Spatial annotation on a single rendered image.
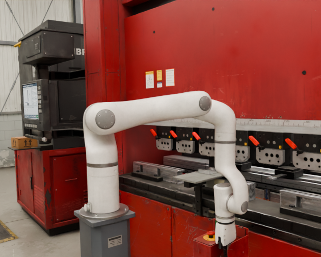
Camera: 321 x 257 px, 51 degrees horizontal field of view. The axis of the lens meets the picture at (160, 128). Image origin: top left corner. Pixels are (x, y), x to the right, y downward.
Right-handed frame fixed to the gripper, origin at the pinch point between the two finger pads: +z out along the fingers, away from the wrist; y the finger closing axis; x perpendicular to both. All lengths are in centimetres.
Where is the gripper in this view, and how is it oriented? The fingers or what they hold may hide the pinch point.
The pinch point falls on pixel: (227, 253)
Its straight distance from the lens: 163.7
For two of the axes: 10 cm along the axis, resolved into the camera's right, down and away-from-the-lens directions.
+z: 0.8, 9.9, 1.3
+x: 6.8, 0.4, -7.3
